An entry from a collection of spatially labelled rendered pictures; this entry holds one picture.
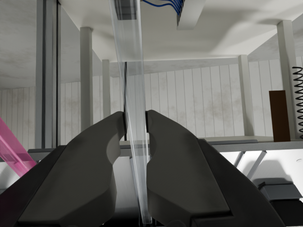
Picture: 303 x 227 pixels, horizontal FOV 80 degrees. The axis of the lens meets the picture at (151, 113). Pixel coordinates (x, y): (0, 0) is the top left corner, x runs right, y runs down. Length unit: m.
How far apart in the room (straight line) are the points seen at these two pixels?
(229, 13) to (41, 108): 0.57
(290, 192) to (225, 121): 2.74
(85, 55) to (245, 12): 0.50
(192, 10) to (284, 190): 0.42
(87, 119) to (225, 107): 2.61
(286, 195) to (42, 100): 0.47
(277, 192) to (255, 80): 2.94
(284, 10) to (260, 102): 2.49
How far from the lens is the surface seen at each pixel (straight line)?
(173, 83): 3.08
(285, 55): 0.74
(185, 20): 0.56
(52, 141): 0.47
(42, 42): 0.53
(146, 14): 0.60
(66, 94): 3.85
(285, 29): 0.77
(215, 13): 0.64
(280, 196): 0.28
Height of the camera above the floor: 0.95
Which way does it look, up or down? 5 degrees down
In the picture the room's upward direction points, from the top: 178 degrees clockwise
